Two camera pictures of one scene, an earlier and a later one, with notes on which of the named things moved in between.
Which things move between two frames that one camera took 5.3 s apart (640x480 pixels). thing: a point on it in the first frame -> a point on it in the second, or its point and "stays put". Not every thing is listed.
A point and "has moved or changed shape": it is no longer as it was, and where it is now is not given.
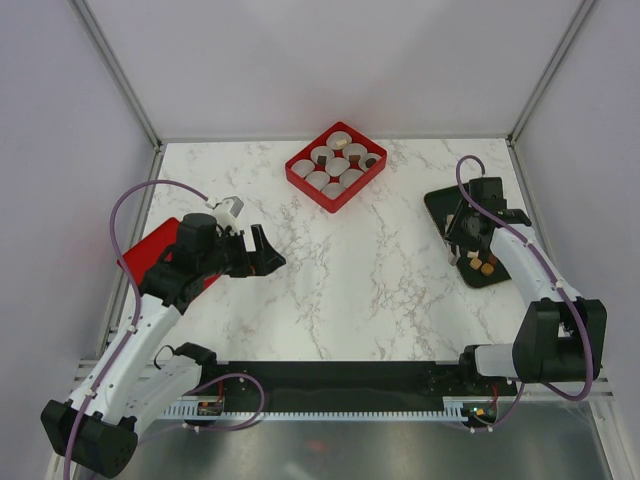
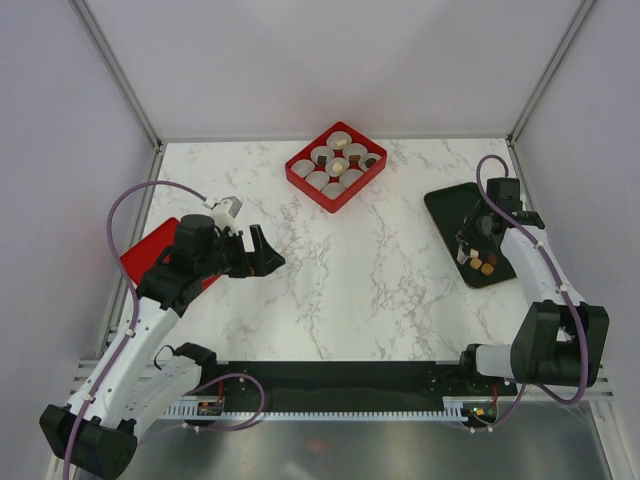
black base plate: x=357 y=380 stays put
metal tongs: x=452 y=249 has moved or changed shape
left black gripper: x=260 y=262 stays put
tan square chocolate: x=475 y=263 stays put
